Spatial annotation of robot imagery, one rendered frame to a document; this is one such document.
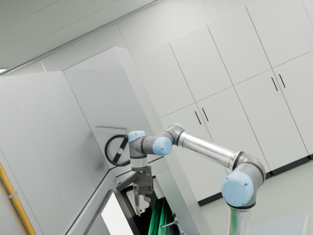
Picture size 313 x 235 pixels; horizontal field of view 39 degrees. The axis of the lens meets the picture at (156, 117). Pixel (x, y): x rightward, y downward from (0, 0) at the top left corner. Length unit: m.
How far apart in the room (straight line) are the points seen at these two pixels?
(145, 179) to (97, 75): 1.19
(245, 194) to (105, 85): 1.56
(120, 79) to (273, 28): 3.17
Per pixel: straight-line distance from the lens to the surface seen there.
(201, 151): 1.86
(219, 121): 5.72
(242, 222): 1.76
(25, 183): 1.82
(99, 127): 2.92
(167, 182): 3.01
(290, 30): 5.80
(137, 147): 1.87
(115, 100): 2.94
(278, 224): 2.78
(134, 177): 1.92
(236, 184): 1.65
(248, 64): 5.70
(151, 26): 6.13
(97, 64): 2.95
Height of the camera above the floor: 1.87
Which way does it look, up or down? 5 degrees down
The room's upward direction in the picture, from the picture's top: 25 degrees counter-clockwise
